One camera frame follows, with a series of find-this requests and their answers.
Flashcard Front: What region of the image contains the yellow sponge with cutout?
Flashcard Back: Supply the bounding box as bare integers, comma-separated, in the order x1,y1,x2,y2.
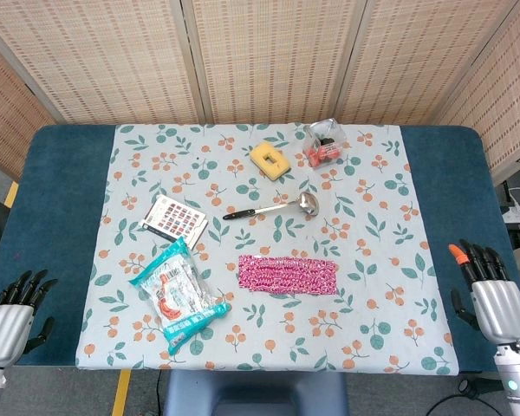
249,141,291,181

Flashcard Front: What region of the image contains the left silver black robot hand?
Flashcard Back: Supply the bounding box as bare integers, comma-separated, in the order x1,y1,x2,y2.
0,269,59,370

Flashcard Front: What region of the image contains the steel ladle black handle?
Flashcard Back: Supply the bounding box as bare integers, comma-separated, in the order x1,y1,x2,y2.
222,191,321,222

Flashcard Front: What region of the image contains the card with colourful stamp grid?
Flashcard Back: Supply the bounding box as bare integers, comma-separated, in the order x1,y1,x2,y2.
140,194,210,251

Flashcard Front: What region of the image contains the clear bag with red items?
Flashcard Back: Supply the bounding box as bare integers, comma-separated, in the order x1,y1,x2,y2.
302,118,348,172

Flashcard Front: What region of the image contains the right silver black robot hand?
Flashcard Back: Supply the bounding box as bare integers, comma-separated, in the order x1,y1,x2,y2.
448,238,520,348

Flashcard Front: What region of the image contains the woven bamboo screen panel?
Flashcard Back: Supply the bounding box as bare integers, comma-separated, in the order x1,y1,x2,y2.
0,0,201,126
336,0,520,127
180,0,370,126
436,6,520,186
0,33,56,183

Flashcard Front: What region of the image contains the teal white snack packet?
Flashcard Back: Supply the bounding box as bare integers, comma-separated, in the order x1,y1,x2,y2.
128,236,233,356

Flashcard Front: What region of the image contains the black floor cable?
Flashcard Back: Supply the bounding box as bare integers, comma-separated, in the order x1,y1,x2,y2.
154,370,165,416
427,377,482,416

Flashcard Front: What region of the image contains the floral leaf fruit tablecloth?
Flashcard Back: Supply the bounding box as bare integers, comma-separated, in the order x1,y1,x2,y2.
75,122,460,376

